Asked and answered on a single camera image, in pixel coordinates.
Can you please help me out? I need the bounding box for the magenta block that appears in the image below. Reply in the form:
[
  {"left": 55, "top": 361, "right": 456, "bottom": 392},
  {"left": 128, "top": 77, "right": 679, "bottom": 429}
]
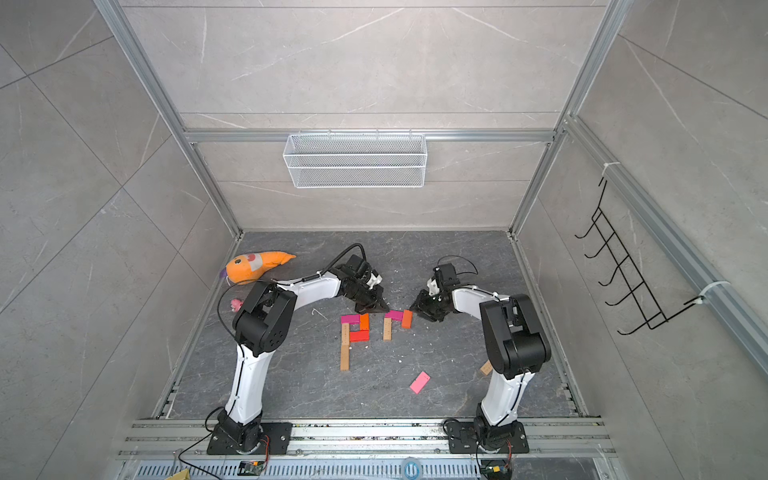
[
  {"left": 385, "top": 310, "right": 403, "bottom": 321},
  {"left": 341, "top": 315, "right": 360, "bottom": 325}
]

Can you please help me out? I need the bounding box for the wooden block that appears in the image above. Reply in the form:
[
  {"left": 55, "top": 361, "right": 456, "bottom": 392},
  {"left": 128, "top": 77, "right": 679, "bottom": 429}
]
[
  {"left": 341, "top": 324, "right": 350, "bottom": 346},
  {"left": 383, "top": 317, "right": 392, "bottom": 341},
  {"left": 340, "top": 344, "right": 351, "bottom": 371},
  {"left": 480, "top": 361, "right": 493, "bottom": 376}
]

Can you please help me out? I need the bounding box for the dark orange block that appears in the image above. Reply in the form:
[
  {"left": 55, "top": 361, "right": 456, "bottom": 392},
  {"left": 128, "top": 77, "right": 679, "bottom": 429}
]
[{"left": 401, "top": 310, "right": 413, "bottom": 329}]

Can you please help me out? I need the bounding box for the red block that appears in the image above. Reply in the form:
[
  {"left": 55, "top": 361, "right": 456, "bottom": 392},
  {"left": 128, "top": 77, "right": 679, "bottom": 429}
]
[{"left": 349, "top": 330, "right": 370, "bottom": 343}]

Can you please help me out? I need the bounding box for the pink block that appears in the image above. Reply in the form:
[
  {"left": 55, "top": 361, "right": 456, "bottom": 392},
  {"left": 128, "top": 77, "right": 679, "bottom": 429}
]
[{"left": 410, "top": 371, "right": 431, "bottom": 394}]

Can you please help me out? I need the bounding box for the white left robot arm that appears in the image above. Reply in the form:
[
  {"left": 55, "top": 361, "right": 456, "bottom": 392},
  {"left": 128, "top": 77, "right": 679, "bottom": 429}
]
[{"left": 217, "top": 243, "right": 389, "bottom": 445}]

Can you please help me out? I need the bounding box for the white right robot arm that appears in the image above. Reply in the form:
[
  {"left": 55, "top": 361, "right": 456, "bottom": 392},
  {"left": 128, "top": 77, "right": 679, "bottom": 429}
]
[{"left": 411, "top": 263, "right": 551, "bottom": 453}]

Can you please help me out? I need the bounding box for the orange plush toy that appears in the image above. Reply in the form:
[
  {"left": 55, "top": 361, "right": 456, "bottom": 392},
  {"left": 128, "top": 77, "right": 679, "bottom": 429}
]
[{"left": 219, "top": 251, "right": 295, "bottom": 284}]

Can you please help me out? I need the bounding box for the small pink toy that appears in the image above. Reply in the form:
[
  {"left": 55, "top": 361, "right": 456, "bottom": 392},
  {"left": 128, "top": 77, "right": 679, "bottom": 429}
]
[{"left": 230, "top": 298, "right": 243, "bottom": 313}]

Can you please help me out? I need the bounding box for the white wire basket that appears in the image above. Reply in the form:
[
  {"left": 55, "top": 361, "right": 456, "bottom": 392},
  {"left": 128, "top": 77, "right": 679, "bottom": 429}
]
[{"left": 283, "top": 132, "right": 428, "bottom": 189}]

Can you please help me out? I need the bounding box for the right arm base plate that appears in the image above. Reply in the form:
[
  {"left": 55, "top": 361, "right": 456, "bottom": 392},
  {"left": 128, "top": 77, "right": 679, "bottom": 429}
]
[{"left": 441, "top": 417, "right": 530, "bottom": 455}]

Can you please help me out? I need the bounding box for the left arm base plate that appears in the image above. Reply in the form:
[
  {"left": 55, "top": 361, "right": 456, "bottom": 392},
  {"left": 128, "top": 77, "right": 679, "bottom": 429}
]
[{"left": 206, "top": 422, "right": 293, "bottom": 455}]

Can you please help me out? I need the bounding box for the black wire hook rack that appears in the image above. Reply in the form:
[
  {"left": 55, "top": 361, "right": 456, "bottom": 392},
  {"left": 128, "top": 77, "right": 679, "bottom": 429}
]
[{"left": 574, "top": 178, "right": 708, "bottom": 337}]

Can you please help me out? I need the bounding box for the aluminium rail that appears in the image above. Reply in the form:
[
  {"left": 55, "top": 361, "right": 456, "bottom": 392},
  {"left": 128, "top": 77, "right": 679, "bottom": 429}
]
[{"left": 115, "top": 417, "right": 617, "bottom": 460}]

